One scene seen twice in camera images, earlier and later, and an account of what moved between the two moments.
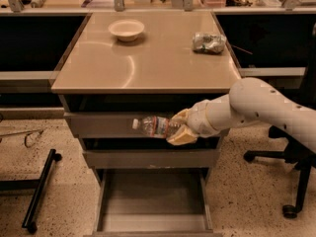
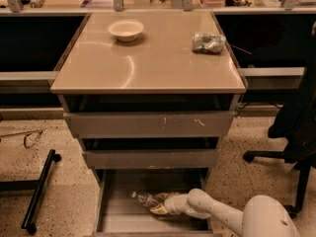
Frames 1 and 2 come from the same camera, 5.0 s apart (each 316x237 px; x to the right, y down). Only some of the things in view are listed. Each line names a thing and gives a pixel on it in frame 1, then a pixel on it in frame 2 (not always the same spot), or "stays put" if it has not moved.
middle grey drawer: x=151 y=158 stays put
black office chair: x=294 y=150 stays put
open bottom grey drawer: x=153 y=202 stays put
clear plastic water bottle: x=153 y=125 → x=146 y=198
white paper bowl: x=126 y=30 stays put
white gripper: x=197 y=118 → x=172 y=203
